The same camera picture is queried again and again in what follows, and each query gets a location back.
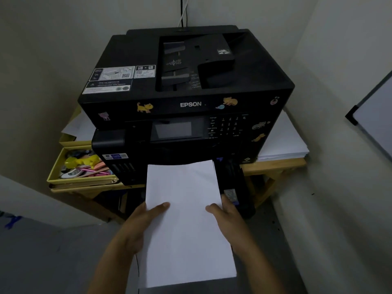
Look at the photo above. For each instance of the person's right hand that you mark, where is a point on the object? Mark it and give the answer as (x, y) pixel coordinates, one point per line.
(228, 221)

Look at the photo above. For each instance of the person's left hand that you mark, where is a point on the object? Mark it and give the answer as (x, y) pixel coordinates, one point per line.
(139, 225)

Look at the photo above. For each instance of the person's left thumb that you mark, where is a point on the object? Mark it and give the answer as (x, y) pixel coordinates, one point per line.
(158, 207)

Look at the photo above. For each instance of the person's right thumb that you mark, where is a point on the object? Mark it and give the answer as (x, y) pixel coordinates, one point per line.
(213, 209)

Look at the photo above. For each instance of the white paper sheet stack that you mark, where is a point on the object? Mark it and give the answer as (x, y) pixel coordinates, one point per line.
(186, 226)

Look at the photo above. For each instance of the person's right forearm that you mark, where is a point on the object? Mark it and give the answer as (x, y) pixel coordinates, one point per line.
(258, 266)

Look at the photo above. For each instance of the person's left forearm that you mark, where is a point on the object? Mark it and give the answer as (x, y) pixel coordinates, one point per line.
(111, 267)

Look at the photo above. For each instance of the black printer output tray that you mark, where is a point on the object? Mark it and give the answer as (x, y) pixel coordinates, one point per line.
(234, 188)

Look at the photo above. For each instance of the wooden table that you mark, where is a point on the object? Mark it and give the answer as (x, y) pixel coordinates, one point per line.
(269, 177)

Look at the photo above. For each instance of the pink pen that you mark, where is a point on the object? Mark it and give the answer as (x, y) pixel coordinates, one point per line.
(92, 172)

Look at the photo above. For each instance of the yellow tray of stationery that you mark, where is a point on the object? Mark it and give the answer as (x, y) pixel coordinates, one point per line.
(81, 166)

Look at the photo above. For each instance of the yellow plastic scoop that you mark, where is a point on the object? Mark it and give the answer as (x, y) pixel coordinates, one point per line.
(75, 162)

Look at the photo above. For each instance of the white paper ream stack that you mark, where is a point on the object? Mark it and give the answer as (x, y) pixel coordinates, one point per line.
(283, 140)

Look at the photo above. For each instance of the black multifunction printer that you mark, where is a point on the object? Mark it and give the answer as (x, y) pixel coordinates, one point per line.
(186, 97)

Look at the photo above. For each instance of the loose white paper sheets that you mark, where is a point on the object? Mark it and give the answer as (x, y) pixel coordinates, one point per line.
(78, 127)

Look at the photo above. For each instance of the white whiteboard with black frame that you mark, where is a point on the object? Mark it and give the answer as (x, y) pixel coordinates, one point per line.
(373, 114)

